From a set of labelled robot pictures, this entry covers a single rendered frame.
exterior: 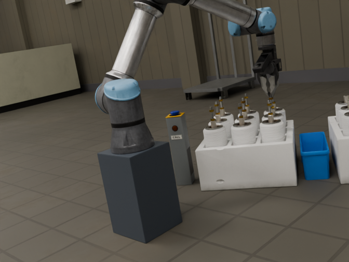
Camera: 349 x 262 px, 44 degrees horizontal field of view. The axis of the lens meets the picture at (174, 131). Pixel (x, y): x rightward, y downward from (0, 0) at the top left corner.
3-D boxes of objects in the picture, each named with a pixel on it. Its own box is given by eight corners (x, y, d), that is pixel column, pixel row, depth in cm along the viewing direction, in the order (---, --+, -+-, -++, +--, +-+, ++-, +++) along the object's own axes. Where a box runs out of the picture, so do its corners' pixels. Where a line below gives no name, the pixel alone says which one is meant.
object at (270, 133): (261, 168, 177) (256, 125, 173) (268, 160, 185) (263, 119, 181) (284, 168, 172) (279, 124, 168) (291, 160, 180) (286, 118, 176)
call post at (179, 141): (191, 184, 191) (180, 116, 185) (176, 185, 193) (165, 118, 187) (195, 179, 198) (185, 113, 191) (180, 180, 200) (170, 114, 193)
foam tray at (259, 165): (297, 186, 170) (292, 142, 166) (201, 191, 182) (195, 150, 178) (297, 156, 207) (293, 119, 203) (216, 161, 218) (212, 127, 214)
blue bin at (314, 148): (332, 179, 171) (329, 150, 169) (303, 181, 175) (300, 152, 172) (326, 156, 200) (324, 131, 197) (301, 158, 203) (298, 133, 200)
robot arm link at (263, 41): (269, 35, 174) (251, 37, 179) (271, 46, 175) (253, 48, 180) (277, 33, 180) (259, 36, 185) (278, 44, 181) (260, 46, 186)
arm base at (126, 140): (130, 156, 139) (124, 126, 137) (102, 152, 149) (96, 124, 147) (163, 142, 149) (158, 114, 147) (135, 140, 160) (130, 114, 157)
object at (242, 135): (236, 164, 187) (230, 123, 183) (258, 161, 185) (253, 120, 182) (236, 171, 178) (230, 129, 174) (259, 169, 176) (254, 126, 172)
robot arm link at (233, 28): (239, 15, 165) (263, 11, 169) (225, 18, 175) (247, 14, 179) (242, 36, 167) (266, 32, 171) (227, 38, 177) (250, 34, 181)
